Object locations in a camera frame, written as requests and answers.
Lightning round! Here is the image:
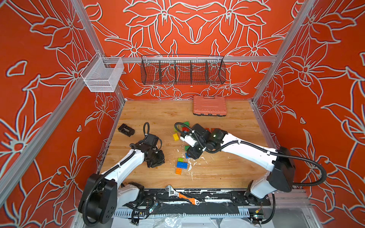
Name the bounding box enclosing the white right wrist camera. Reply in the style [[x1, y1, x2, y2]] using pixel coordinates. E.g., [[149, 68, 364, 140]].
[[180, 134, 199, 147]]

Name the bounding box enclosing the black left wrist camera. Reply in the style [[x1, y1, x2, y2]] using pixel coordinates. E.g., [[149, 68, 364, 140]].
[[144, 134, 162, 149]]

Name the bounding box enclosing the orange lego brick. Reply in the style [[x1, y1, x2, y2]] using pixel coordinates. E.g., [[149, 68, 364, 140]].
[[175, 168, 182, 175]]

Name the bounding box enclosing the orange handled adjustable wrench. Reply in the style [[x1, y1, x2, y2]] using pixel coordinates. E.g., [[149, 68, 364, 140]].
[[167, 185, 200, 206]]

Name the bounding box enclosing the dark green lego brick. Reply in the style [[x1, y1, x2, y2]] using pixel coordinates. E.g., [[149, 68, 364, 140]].
[[183, 121, 190, 127]]

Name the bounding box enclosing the yellow lego brick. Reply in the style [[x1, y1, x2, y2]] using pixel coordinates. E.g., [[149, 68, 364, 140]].
[[173, 133, 180, 142]]

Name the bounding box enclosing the black wire wall basket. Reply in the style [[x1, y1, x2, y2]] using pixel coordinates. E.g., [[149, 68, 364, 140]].
[[140, 54, 227, 86]]

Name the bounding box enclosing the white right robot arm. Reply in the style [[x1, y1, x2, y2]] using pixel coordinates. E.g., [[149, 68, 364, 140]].
[[180, 124, 296, 200]]

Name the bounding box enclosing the salmon red tool case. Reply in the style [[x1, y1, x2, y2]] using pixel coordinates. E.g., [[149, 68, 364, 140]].
[[193, 96, 228, 116]]

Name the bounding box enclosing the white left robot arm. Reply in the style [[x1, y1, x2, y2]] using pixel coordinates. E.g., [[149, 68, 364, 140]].
[[78, 142, 164, 227]]

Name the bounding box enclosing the clear plastic wall bin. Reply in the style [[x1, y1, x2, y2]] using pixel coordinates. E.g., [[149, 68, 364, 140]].
[[81, 53, 125, 92]]

